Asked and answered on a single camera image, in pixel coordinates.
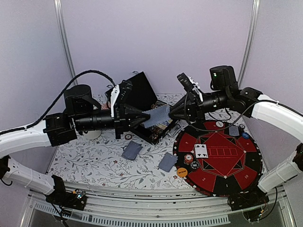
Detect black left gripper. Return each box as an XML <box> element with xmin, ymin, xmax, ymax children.
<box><xmin>74</xmin><ymin>103</ymin><xmax>151</xmax><ymax>139</ymax></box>

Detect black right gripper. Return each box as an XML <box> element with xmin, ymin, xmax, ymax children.
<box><xmin>168</xmin><ymin>89</ymin><xmax>230</xmax><ymax>124</ymax></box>

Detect white dealer button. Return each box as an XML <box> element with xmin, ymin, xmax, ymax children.
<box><xmin>215</xmin><ymin>121</ymin><xmax>224</xmax><ymax>128</ymax></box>

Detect clubs face-up playing card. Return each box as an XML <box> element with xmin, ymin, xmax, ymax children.
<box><xmin>194</xmin><ymin>144</ymin><xmax>208</xmax><ymax>158</ymax></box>

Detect red 5 poker chip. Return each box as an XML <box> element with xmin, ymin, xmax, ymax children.
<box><xmin>184</xmin><ymin>154</ymin><xmax>194</xmax><ymax>165</ymax></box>

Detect grey card deck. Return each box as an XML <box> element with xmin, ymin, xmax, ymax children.
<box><xmin>158</xmin><ymin>152</ymin><xmax>178</xmax><ymax>173</ymax></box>

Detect black 100 poker chips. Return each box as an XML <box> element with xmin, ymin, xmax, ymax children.
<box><xmin>190</xmin><ymin>161</ymin><xmax>200</xmax><ymax>169</ymax></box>

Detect dealt face-down card pair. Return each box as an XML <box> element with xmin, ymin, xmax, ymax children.
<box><xmin>229</xmin><ymin>125</ymin><xmax>240</xmax><ymax>137</ymax></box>

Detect orange big blind button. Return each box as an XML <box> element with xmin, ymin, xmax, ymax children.
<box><xmin>177</xmin><ymin>167</ymin><xmax>188</xmax><ymax>178</ymax></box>

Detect blue small blind button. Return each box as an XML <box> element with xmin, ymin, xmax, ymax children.
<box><xmin>241</xmin><ymin>132</ymin><xmax>250</xmax><ymax>139</ymax></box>

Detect single face-down blue card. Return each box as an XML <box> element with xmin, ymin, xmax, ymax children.
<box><xmin>143</xmin><ymin>105</ymin><xmax>170</xmax><ymax>128</ymax></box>

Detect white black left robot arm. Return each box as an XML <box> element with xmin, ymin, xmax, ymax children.
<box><xmin>0</xmin><ymin>80</ymin><xmax>150</xmax><ymax>210</ymax></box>

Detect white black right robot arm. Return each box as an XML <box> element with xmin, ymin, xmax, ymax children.
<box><xmin>243</xmin><ymin>64</ymin><xmax>303</xmax><ymax>216</ymax></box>

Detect red white loose chip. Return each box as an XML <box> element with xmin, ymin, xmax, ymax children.
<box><xmin>125</xmin><ymin>134</ymin><xmax>132</xmax><ymax>140</ymax></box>

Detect open black poker chip case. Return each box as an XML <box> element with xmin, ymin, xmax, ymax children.
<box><xmin>125</xmin><ymin>71</ymin><xmax>177</xmax><ymax>145</ymax></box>

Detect floral white table mat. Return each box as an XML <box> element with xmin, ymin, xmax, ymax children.
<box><xmin>48</xmin><ymin>121</ymin><xmax>189</xmax><ymax>190</ymax></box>

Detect round red black poker mat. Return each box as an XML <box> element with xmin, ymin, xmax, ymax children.
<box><xmin>173</xmin><ymin>121</ymin><xmax>263</xmax><ymax>197</ymax></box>

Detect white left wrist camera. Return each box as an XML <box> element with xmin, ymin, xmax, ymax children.
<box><xmin>110</xmin><ymin>80</ymin><xmax>132</xmax><ymax>118</ymax></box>

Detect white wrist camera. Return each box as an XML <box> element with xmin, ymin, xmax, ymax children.
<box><xmin>177</xmin><ymin>73</ymin><xmax>203</xmax><ymax>102</ymax></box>
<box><xmin>110</xmin><ymin>80</ymin><xmax>132</xmax><ymax>118</ymax></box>

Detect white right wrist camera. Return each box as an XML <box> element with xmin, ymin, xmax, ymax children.
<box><xmin>177</xmin><ymin>73</ymin><xmax>203</xmax><ymax>102</ymax></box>

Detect right aluminium frame post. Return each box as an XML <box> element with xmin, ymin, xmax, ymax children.
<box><xmin>238</xmin><ymin>0</ymin><xmax>260</xmax><ymax>87</ymax></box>

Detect aluminium frame post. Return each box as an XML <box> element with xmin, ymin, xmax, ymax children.
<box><xmin>238</xmin><ymin>0</ymin><xmax>260</xmax><ymax>87</ymax></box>
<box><xmin>53</xmin><ymin>0</ymin><xmax>78</xmax><ymax>88</ymax></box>

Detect left aluminium frame post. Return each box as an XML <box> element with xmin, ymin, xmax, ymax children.
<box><xmin>53</xmin><ymin>0</ymin><xmax>78</xmax><ymax>88</ymax></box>

